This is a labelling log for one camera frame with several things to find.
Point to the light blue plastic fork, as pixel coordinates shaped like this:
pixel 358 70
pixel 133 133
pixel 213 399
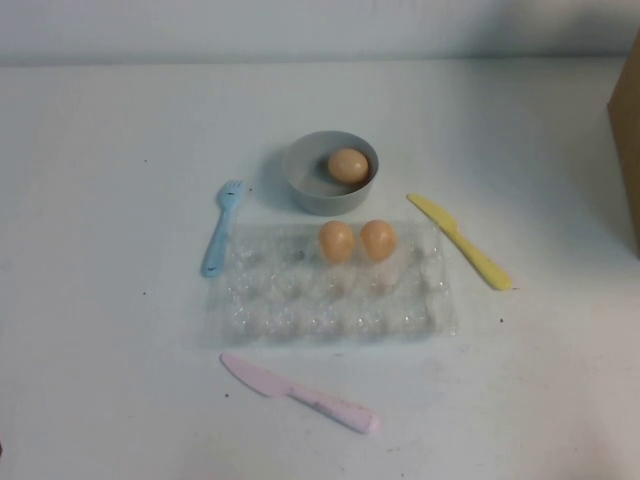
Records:
pixel 220 235

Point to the yellow plastic knife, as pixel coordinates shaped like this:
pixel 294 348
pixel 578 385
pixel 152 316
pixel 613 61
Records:
pixel 465 245

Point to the brown cardboard box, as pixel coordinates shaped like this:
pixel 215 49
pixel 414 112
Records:
pixel 627 175

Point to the clear plastic egg tray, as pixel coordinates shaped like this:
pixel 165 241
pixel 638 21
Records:
pixel 300 310

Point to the grey round bowl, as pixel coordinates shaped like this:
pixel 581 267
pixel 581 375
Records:
pixel 320 200

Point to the pink plastic knife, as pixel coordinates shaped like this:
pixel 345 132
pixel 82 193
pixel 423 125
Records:
pixel 320 400

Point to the brown egg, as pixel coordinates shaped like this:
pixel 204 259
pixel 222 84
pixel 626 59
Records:
pixel 348 165
pixel 379 240
pixel 336 241

